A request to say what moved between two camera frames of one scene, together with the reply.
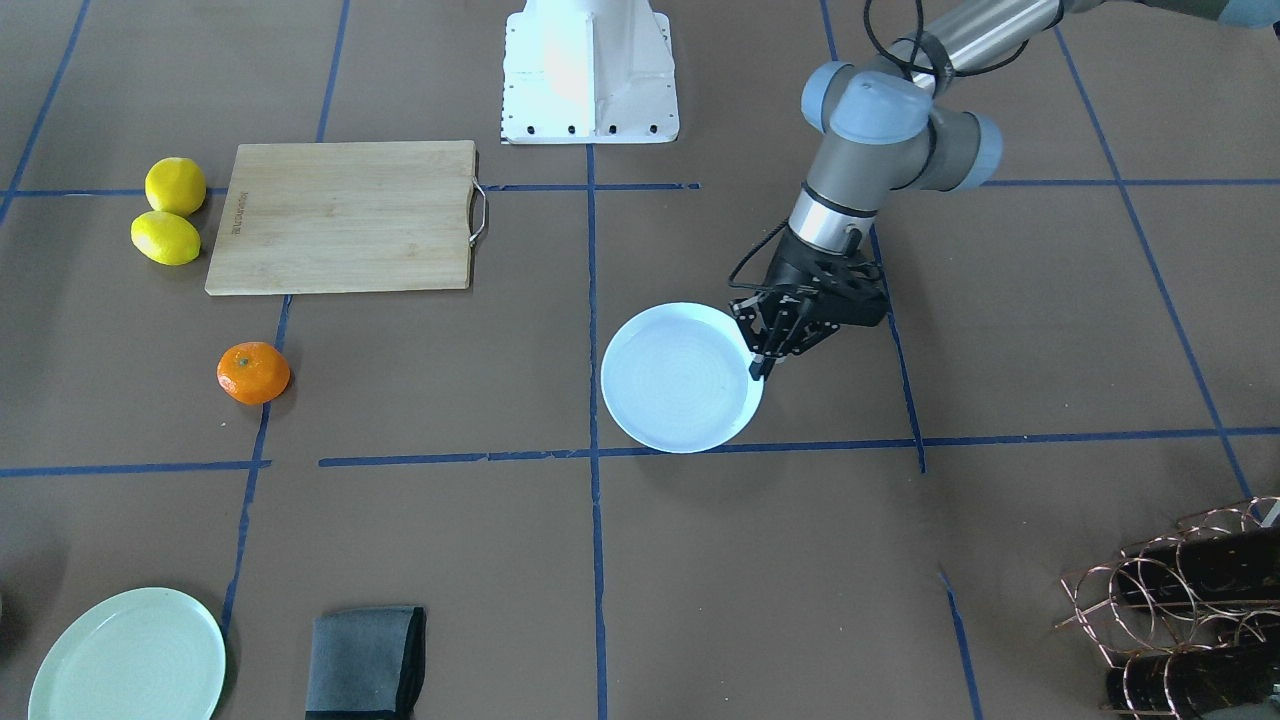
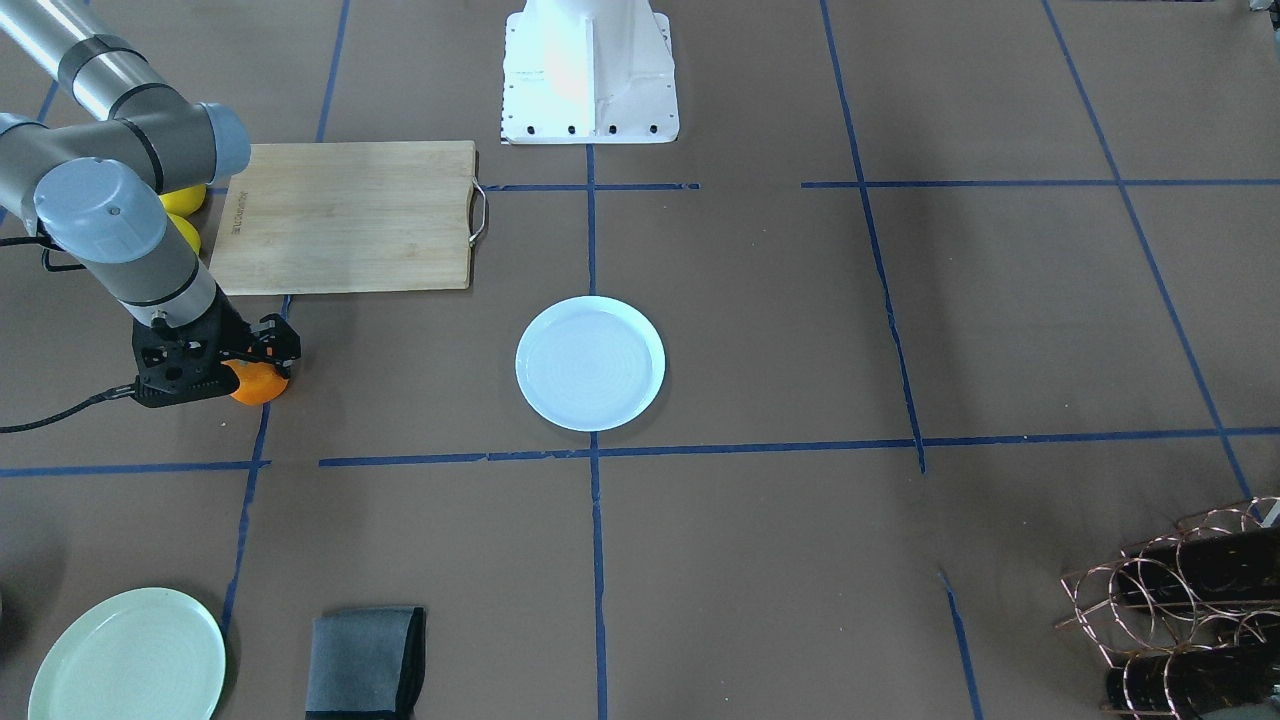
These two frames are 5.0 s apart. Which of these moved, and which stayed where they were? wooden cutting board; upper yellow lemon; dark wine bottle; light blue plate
Moved: light blue plate
Stayed: dark wine bottle; wooden cutting board; upper yellow lemon
